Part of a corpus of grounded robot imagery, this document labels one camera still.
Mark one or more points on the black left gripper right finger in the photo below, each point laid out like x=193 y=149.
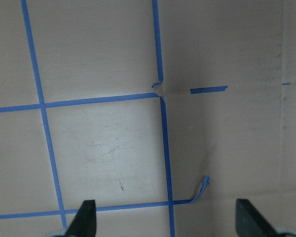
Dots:
x=250 y=223

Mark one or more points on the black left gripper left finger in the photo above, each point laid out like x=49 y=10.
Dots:
x=84 y=223

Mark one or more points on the brown paper table cover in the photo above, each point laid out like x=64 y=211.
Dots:
x=162 y=111

